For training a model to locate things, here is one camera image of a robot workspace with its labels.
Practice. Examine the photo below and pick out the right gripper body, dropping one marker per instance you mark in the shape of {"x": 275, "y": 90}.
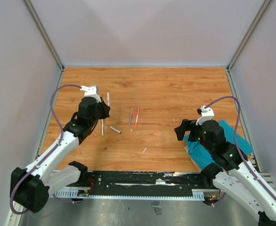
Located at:
{"x": 193, "y": 127}

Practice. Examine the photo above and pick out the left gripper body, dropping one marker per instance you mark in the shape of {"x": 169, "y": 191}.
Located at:
{"x": 99, "y": 112}

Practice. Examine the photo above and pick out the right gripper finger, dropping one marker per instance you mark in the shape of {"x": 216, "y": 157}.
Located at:
{"x": 182, "y": 128}
{"x": 180, "y": 135}

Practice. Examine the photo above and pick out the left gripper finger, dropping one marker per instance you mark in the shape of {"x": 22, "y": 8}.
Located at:
{"x": 103, "y": 116}
{"x": 106, "y": 108}

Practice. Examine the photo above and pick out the purple pen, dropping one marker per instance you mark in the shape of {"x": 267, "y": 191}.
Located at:
{"x": 130, "y": 117}

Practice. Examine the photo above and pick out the orange pen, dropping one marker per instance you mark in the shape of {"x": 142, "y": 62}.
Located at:
{"x": 136, "y": 120}

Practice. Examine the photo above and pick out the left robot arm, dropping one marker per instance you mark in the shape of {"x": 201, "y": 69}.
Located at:
{"x": 32, "y": 186}

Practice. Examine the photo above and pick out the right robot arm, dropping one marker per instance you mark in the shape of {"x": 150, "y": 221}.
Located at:
{"x": 231, "y": 171}

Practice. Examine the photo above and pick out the light green pen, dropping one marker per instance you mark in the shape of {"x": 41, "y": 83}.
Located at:
{"x": 102, "y": 128}

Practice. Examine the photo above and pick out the white grey pen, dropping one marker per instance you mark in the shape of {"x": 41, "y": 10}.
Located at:
{"x": 114, "y": 129}

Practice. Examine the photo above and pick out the white pen green tip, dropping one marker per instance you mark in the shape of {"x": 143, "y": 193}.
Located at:
{"x": 108, "y": 99}

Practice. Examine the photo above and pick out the teal cloth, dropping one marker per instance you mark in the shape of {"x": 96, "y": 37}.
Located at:
{"x": 217, "y": 145}

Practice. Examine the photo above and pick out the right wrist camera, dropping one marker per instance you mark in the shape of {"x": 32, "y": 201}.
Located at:
{"x": 206, "y": 114}

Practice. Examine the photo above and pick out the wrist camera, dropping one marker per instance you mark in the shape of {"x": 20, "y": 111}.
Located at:
{"x": 91, "y": 91}
{"x": 206, "y": 114}

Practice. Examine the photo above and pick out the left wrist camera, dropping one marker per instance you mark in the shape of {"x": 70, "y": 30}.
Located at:
{"x": 91, "y": 91}

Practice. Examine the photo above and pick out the white cable duct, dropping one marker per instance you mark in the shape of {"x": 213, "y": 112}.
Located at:
{"x": 182, "y": 195}

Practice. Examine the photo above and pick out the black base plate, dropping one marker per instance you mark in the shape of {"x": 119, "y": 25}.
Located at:
{"x": 138, "y": 181}

